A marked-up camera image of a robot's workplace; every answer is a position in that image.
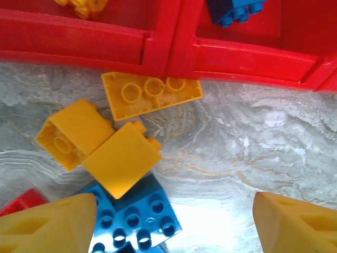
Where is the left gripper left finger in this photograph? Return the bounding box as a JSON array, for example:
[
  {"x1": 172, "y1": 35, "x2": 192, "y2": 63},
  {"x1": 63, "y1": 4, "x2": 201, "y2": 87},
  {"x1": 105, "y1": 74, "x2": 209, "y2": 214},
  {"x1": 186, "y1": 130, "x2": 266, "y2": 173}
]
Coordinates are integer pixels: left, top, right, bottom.
[{"x1": 0, "y1": 193, "x2": 97, "y2": 253}]

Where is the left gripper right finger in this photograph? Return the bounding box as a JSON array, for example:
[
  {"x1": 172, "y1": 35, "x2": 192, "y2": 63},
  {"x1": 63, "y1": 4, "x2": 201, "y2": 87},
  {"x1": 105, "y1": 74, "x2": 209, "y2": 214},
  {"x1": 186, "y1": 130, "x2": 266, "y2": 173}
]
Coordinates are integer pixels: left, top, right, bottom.
[{"x1": 252, "y1": 191, "x2": 337, "y2": 253}]

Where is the blue lego brick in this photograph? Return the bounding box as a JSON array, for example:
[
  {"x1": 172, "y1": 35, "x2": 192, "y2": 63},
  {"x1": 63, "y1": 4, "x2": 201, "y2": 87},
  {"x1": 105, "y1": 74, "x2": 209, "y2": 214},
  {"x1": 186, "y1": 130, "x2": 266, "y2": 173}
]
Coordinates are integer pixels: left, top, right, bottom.
[
  {"x1": 114, "y1": 172, "x2": 183, "y2": 252},
  {"x1": 205, "y1": 0, "x2": 266, "y2": 28},
  {"x1": 71, "y1": 184, "x2": 119, "y2": 253}
]

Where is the yellow square lego brick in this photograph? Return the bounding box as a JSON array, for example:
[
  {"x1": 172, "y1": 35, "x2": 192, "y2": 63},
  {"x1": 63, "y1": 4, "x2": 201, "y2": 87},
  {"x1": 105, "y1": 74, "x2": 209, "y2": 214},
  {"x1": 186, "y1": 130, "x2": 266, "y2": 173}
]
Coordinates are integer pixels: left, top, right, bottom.
[
  {"x1": 82, "y1": 120, "x2": 163, "y2": 200},
  {"x1": 54, "y1": 0, "x2": 109, "y2": 21},
  {"x1": 35, "y1": 98, "x2": 116, "y2": 172}
]

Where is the red lego brick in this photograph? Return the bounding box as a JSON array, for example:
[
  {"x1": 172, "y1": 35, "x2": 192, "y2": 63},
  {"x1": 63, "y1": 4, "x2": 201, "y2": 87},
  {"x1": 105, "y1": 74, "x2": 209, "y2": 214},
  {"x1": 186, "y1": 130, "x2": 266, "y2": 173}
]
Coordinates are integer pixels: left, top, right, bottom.
[{"x1": 0, "y1": 188, "x2": 48, "y2": 218}]

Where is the yellow flat lego brick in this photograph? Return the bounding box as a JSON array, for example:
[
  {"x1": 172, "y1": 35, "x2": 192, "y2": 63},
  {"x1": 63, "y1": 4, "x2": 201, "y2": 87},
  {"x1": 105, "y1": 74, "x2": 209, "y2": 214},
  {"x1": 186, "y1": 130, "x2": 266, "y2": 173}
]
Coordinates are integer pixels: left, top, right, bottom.
[{"x1": 101, "y1": 71, "x2": 203, "y2": 122}]

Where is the red three-compartment bin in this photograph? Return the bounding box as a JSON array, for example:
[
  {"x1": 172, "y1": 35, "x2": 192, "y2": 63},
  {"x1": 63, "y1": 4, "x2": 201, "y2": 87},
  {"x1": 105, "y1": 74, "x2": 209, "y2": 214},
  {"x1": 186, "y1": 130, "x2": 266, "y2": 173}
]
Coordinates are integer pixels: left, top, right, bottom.
[{"x1": 0, "y1": 0, "x2": 337, "y2": 93}]

